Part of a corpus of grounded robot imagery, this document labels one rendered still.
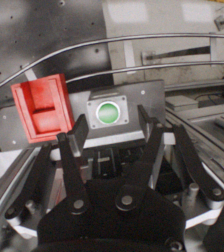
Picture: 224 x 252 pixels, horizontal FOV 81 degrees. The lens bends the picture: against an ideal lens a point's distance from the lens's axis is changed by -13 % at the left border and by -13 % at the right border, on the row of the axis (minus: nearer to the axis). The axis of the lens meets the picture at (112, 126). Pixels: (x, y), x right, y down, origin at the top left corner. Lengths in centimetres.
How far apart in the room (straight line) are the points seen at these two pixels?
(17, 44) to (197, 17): 146
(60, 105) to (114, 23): 109
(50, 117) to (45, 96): 6
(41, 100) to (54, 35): 32
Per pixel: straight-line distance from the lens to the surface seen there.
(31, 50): 69
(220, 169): 32
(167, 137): 16
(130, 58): 52
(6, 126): 52
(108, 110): 29
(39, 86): 43
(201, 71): 163
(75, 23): 66
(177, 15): 156
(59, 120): 38
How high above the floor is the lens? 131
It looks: 68 degrees down
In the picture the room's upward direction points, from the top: 167 degrees clockwise
